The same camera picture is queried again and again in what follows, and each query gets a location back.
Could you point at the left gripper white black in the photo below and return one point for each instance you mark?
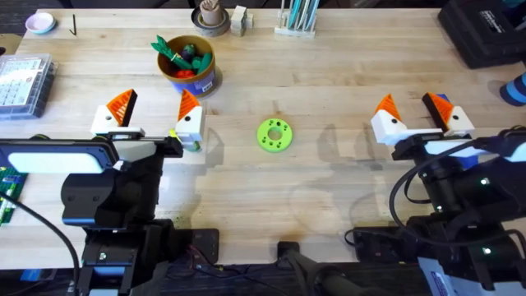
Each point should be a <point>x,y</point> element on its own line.
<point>135,185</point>

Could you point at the clear plastic parts box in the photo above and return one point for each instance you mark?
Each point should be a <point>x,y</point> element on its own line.
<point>24,86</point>

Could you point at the blue striped cylinder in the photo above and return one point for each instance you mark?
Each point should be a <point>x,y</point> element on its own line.
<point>515,92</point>

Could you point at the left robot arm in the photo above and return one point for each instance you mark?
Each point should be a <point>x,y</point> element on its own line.
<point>107,257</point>

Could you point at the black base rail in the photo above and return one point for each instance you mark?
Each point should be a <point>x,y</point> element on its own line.
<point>205,246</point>

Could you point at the beige cup with sticks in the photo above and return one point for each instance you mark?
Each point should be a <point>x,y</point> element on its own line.
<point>210,14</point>

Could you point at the black tool case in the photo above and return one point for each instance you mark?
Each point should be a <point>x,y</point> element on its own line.
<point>481,33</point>

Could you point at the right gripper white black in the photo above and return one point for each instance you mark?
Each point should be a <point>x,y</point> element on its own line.
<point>439,172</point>

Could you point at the white rack with teal tools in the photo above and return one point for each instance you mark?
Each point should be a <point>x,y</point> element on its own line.
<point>293,30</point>

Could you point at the brown blue tub with toys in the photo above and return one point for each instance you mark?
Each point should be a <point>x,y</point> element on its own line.
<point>193,82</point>

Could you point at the left wrist black upright plate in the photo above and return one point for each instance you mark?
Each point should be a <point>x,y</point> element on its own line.
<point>53,160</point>

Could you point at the green board with blocks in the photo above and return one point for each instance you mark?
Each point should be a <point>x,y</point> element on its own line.
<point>10,193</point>

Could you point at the small pink blue bowl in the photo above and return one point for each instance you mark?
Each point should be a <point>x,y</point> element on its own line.
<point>40,22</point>

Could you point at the pale wooden blocks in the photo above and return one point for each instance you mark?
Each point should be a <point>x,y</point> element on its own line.
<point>239,20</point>

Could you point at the green disc with holes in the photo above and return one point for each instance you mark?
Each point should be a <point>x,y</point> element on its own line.
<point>267,141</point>

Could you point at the black hex key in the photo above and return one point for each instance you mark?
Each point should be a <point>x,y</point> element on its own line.
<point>74,24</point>

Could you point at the black camera mast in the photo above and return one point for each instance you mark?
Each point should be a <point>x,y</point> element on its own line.
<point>312,267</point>

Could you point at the wrist black upright plate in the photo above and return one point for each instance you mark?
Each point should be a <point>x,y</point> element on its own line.
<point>53,160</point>
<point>515,144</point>

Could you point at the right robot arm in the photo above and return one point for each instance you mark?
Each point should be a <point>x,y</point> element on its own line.
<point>493,230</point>

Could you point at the right wrist black upright plate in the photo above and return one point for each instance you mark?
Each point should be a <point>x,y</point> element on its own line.
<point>515,144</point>

